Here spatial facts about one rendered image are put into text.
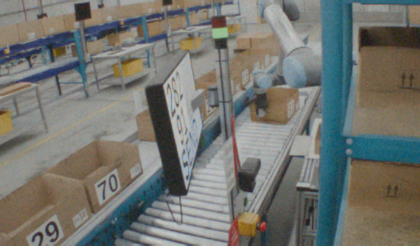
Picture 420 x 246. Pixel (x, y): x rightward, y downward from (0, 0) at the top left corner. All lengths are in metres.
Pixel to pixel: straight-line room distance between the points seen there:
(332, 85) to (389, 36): 0.45
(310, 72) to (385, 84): 1.00
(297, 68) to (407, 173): 1.00
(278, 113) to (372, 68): 2.08
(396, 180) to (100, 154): 1.62
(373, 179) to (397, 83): 0.18
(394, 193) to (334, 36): 0.34
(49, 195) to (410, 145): 1.56
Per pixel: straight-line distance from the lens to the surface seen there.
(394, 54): 0.58
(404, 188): 0.66
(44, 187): 1.75
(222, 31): 1.16
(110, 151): 1.93
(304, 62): 1.57
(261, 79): 2.38
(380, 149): 0.48
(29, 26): 6.98
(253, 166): 1.36
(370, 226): 0.65
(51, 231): 1.44
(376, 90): 0.59
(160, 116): 0.82
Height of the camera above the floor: 1.73
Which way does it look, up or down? 20 degrees down
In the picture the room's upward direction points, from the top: 6 degrees counter-clockwise
